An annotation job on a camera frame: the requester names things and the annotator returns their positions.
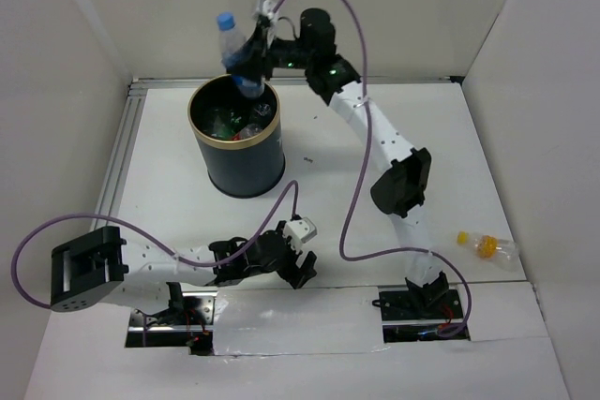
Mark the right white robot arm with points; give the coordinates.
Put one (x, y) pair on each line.
(404, 169)

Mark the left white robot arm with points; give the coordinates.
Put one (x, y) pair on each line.
(102, 267)

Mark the dark cylindrical bin gold rim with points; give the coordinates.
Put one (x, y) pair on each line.
(240, 169)

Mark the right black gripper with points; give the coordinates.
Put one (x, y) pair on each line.
(258, 53)

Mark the small orange yellow-capped bottle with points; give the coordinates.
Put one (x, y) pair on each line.
(500, 251)

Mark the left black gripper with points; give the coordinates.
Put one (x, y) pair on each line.
(298, 276)

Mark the blue-label clear bottle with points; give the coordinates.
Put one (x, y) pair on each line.
(231, 43)

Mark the red-label clear water bottle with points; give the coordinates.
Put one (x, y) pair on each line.
(247, 132)

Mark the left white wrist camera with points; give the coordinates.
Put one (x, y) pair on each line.
(299, 231)

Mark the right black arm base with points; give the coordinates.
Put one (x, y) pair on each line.
(404, 320)

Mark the green plastic bottle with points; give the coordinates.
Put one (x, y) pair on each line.
(222, 124)

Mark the large clear crushed bottle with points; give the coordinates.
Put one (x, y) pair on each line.
(262, 112)

